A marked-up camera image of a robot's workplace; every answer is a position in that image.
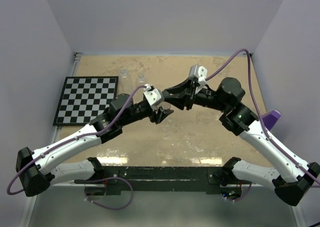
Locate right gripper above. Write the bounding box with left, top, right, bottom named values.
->
left=162, top=76, right=229, bottom=112

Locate small clear plastic bottle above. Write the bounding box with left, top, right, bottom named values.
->
left=160, top=101, right=174, bottom=114

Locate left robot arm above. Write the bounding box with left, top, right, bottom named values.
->
left=15, top=89, right=173, bottom=197

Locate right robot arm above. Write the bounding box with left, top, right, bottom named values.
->
left=163, top=77, right=320, bottom=206

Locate clear bottle back right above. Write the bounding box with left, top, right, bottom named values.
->
left=135, top=73, right=148, bottom=87

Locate clear bottle back left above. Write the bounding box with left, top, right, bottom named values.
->
left=119, top=68, right=134, bottom=94

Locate black white checkerboard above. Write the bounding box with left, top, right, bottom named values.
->
left=61, top=76, right=119, bottom=127

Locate purple object table edge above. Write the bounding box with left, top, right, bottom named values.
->
left=262, top=109, right=282, bottom=131

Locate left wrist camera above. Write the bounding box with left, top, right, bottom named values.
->
left=143, top=84, right=164, bottom=108

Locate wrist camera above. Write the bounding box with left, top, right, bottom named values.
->
left=188, top=64, right=208, bottom=85
left=143, top=84, right=164, bottom=108

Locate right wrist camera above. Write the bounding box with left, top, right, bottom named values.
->
left=188, top=64, right=208, bottom=85

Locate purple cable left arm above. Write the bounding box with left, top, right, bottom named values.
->
left=6, top=84, right=148, bottom=196

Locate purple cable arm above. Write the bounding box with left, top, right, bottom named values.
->
left=204, top=48, right=320, bottom=183
left=6, top=84, right=148, bottom=196

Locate aluminium rail left edge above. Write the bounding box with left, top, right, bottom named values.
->
left=45, top=52, right=83, bottom=150

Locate purple cable loop front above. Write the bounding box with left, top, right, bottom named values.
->
left=84, top=174, right=136, bottom=210

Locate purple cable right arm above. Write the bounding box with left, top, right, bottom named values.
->
left=204, top=48, right=320, bottom=183

